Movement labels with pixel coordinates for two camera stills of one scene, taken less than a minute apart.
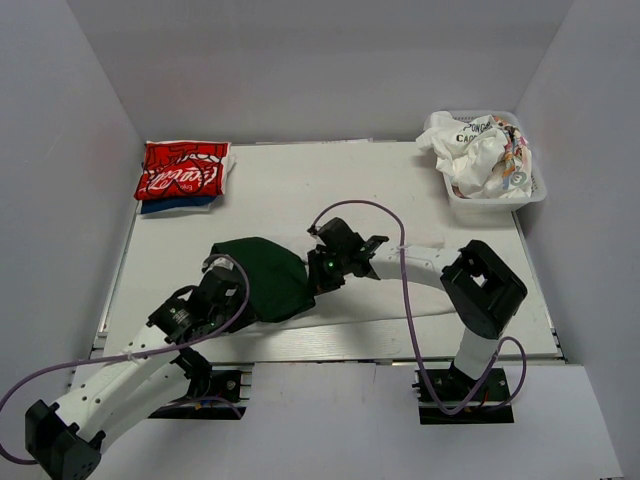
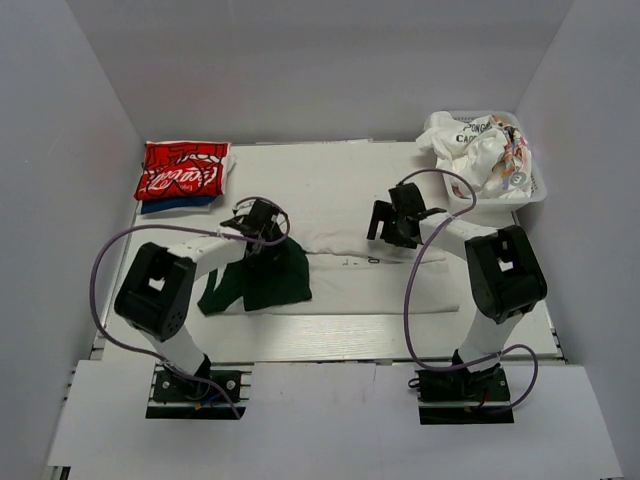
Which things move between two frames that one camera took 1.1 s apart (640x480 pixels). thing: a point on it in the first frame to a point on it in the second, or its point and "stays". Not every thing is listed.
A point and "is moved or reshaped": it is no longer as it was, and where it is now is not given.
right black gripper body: (329, 269) to (383, 212)
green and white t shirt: (278, 289) is moved or reshaped
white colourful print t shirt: (484, 157) stays
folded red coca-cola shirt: (182, 168) stays
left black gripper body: (225, 314) to (275, 232)
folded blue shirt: (162, 204) stays
